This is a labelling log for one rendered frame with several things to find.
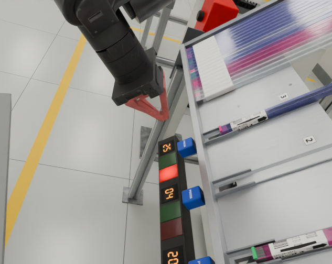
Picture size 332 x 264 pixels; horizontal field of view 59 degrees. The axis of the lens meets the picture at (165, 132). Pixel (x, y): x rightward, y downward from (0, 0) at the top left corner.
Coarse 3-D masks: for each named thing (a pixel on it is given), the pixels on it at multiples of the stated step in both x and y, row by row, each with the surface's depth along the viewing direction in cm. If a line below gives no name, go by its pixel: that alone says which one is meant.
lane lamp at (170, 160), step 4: (164, 156) 56; (168, 156) 55; (172, 156) 55; (160, 160) 56; (164, 160) 55; (168, 160) 55; (172, 160) 54; (176, 160) 54; (160, 164) 55; (164, 164) 54; (168, 164) 54; (172, 164) 53; (160, 168) 54
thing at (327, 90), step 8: (320, 88) 46; (328, 88) 45; (304, 96) 47; (312, 96) 46; (320, 96) 46; (280, 104) 48; (288, 104) 47; (296, 104) 47; (304, 104) 47; (272, 112) 48; (280, 112) 48; (224, 128) 50
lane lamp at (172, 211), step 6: (168, 204) 48; (174, 204) 47; (162, 210) 47; (168, 210) 47; (174, 210) 46; (180, 210) 46; (162, 216) 46; (168, 216) 46; (174, 216) 45; (180, 216) 45; (162, 222) 46
